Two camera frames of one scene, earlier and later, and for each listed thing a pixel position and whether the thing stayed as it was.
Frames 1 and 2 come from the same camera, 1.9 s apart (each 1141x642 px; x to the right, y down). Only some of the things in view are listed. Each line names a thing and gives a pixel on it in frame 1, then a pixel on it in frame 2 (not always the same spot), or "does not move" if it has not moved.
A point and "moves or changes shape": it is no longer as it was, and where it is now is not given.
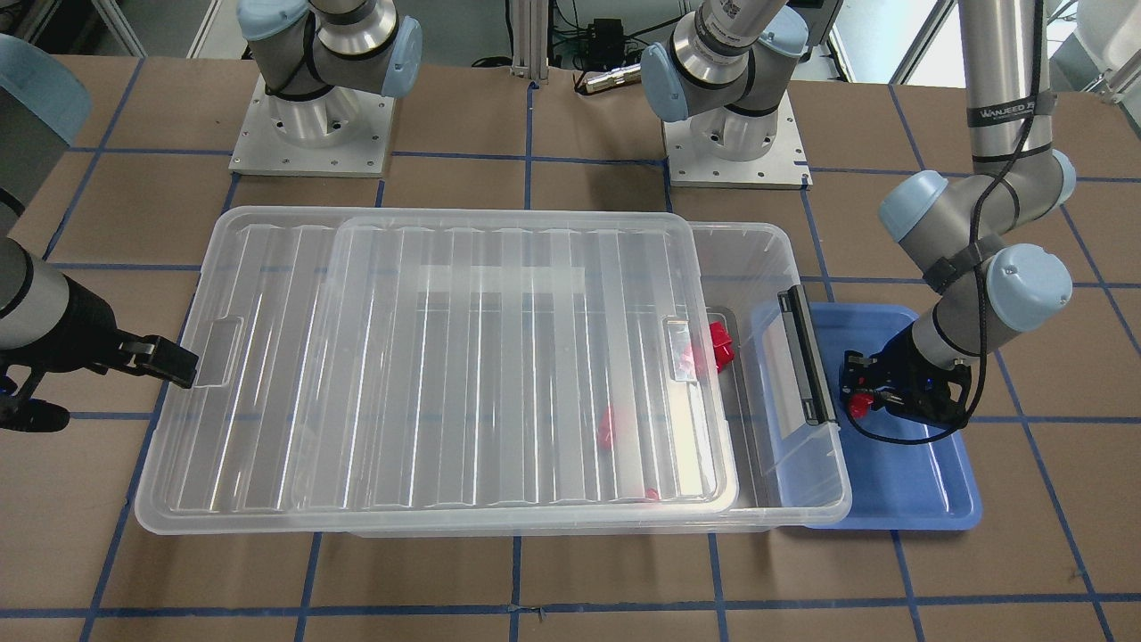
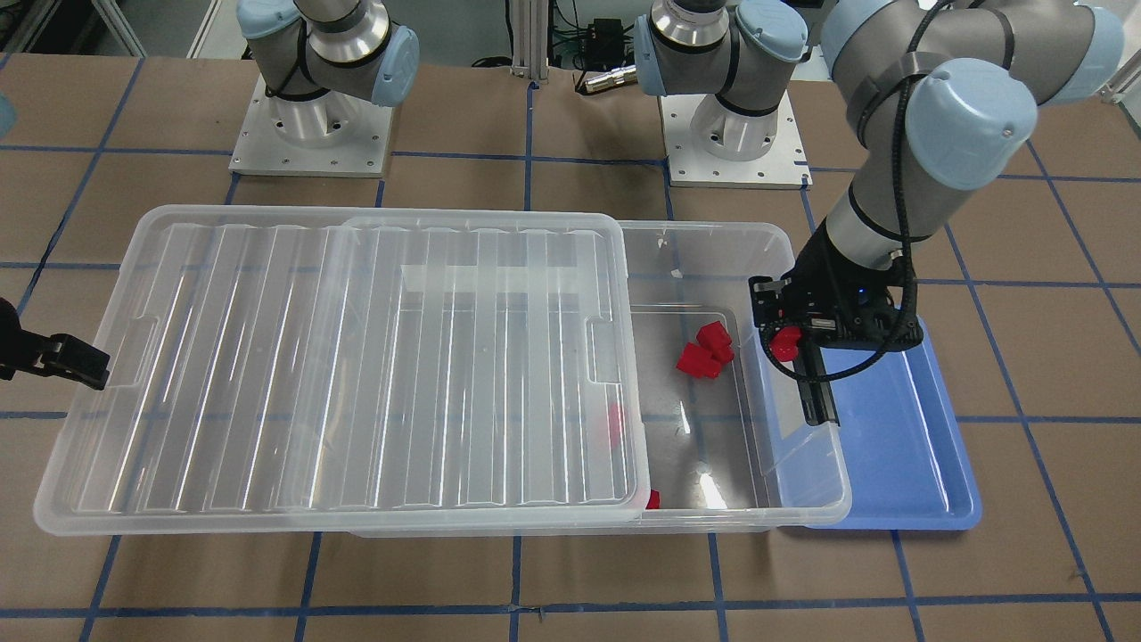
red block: (859, 405) → (785, 343)
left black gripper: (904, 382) → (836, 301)
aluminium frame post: (530, 39) does not move
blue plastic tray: (927, 485) does not move
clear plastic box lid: (397, 372) moves or changes shape
